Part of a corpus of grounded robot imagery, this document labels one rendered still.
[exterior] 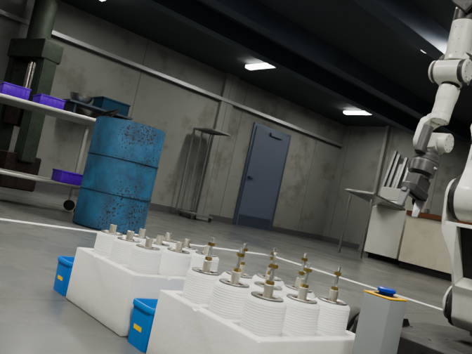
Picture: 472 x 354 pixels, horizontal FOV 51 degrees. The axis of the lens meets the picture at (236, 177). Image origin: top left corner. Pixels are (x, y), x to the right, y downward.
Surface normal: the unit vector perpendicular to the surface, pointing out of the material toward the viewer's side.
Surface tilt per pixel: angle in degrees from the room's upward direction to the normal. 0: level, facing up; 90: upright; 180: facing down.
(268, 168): 90
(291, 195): 90
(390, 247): 90
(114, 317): 90
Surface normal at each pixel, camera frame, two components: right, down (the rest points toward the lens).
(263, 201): 0.64, 0.10
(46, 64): 0.83, 0.13
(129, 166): 0.41, 0.04
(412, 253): -0.74, -0.19
